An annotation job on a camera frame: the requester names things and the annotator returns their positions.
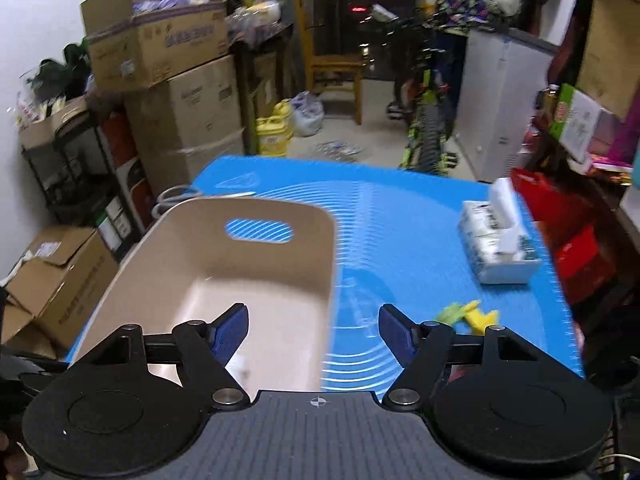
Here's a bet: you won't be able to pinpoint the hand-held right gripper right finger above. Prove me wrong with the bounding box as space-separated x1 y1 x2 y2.
378 303 571 408

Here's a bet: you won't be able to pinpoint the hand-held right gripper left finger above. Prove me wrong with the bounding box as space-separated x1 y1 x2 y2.
67 302 251 408

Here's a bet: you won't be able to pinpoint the beige plastic basket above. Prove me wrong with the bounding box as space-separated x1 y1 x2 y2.
75 197 343 393

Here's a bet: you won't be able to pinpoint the yellow green toy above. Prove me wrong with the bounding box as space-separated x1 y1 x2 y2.
434 300 501 337

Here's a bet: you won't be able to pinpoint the blue silicone mat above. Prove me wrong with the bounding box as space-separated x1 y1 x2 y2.
65 156 586 393

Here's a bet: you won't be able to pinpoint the white tissue box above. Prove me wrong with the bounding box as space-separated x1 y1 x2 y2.
457 177 542 286

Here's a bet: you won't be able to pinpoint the cardboard box with white label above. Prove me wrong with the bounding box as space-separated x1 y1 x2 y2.
0 225 121 356

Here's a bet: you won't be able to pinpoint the red gift bag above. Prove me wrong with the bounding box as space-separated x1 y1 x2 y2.
510 167 558 223

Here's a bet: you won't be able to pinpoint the red box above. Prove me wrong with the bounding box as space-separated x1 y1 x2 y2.
550 222 617 306

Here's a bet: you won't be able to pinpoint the green black bicycle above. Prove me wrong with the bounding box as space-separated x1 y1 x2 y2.
350 5 468 177

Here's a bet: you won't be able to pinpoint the black metal shelf rack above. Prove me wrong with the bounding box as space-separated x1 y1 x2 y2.
20 105 146 256

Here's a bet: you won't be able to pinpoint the large cardboard box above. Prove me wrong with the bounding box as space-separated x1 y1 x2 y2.
124 55 246 196

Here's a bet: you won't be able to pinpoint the white plastic bag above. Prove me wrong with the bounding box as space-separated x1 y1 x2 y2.
290 91 325 137

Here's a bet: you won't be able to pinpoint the dark wooden table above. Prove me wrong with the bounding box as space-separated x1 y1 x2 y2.
232 25 296 156

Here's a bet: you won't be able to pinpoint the dark wooden shelf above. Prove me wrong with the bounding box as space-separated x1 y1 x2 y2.
525 125 640 281

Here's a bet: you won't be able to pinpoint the white cabinet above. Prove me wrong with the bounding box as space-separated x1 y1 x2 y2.
452 25 558 183

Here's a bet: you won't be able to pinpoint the wooden chair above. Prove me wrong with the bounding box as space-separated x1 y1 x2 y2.
295 0 371 126

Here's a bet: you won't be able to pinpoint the green white box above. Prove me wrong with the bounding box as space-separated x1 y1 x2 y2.
552 82 608 163

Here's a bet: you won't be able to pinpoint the pink box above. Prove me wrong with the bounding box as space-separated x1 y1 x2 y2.
587 107 640 171

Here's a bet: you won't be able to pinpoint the open cardboard box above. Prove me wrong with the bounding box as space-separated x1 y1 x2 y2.
80 0 231 93

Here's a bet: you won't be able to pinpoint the dark green bag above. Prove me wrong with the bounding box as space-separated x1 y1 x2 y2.
30 42 93 106

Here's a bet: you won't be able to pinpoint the floral patterned garment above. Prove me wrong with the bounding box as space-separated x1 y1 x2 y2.
432 0 493 36

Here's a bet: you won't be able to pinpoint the brown cardboard sheet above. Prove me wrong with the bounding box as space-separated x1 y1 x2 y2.
575 0 640 121

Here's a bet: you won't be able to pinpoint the white loop handles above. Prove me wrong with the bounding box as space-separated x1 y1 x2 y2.
155 185 202 218

